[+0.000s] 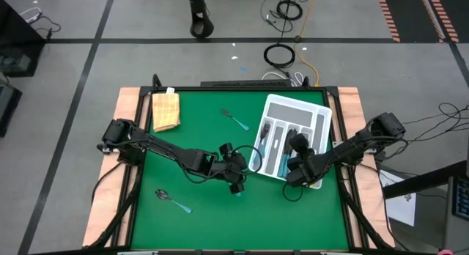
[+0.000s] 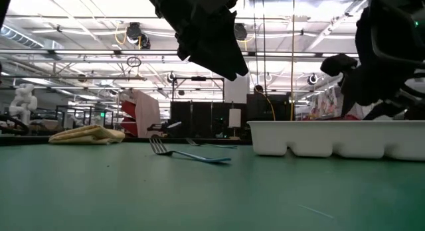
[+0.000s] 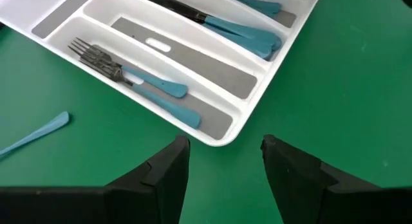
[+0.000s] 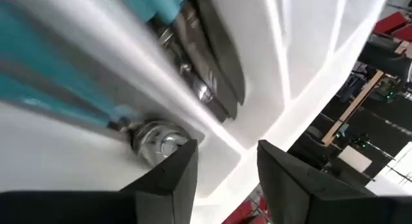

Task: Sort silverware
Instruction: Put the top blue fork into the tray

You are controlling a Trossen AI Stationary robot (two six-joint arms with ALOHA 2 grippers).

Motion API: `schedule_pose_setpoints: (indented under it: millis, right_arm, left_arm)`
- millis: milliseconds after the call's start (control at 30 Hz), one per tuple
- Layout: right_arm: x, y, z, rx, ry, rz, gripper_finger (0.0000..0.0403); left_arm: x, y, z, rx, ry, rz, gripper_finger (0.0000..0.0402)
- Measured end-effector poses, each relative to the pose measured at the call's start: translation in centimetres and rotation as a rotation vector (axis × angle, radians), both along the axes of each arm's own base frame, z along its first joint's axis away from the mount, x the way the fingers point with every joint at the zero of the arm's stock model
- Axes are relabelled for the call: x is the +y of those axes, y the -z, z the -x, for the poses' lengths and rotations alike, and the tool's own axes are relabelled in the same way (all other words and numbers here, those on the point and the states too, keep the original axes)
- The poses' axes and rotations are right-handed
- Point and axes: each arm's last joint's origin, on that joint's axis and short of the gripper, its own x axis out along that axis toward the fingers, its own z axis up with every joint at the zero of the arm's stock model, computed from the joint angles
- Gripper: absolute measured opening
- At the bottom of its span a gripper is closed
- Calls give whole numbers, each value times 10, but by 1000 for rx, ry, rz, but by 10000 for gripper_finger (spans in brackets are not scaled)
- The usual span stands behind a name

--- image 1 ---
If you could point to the black desk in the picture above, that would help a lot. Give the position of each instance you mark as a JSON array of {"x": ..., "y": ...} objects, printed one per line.
[{"x": 14, "y": 35}]

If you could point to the pink object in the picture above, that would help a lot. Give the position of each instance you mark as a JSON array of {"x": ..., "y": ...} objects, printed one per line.
[{"x": 445, "y": 252}]

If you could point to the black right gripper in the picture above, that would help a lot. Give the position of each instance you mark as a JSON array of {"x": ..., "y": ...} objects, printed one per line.
[{"x": 306, "y": 167}]

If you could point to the black bar behind table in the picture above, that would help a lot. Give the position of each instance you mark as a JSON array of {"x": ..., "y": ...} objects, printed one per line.
[{"x": 245, "y": 83}]

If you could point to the white plastic cutlery tray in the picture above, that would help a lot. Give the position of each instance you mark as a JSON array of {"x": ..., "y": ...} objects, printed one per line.
[{"x": 273, "y": 101}]

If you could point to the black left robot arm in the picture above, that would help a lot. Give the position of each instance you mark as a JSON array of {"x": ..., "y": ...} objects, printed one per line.
[{"x": 165, "y": 152}]

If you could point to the white paper sheet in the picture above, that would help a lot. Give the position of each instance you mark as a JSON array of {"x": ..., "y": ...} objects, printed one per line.
[{"x": 403, "y": 211}]

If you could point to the black table frame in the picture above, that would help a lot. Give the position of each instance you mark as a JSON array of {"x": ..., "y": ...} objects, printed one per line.
[{"x": 238, "y": 89}]

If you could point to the device with blue screen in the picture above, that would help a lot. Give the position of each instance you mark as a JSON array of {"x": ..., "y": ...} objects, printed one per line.
[{"x": 462, "y": 200}]

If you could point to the yellow checked cloth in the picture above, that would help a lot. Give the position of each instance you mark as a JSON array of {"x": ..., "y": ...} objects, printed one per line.
[{"x": 165, "y": 112}]

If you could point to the black floor stand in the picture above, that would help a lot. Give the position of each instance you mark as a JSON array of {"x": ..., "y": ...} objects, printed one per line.
[{"x": 201, "y": 28}]

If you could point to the white cloth tag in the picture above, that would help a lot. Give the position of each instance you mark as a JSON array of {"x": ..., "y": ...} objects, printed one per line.
[{"x": 170, "y": 90}]

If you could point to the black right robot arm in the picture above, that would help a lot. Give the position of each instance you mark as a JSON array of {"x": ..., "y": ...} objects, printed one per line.
[{"x": 384, "y": 125}]

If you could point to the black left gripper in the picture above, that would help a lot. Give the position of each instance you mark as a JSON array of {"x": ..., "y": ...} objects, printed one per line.
[{"x": 234, "y": 169}]

